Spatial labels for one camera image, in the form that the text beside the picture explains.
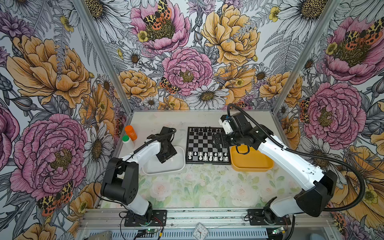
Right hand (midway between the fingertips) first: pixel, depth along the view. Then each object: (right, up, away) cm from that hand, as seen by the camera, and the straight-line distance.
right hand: (220, 145), depth 76 cm
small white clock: (-10, -38, -7) cm, 40 cm away
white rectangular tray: (-24, -12, +15) cm, 31 cm away
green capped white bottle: (-54, -1, +18) cm, 57 cm away
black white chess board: (-9, -6, +23) cm, 25 cm away
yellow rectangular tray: (+22, -12, +15) cm, 30 cm away
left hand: (-27, -10, +13) cm, 32 cm away
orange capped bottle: (-54, +5, +23) cm, 59 cm away
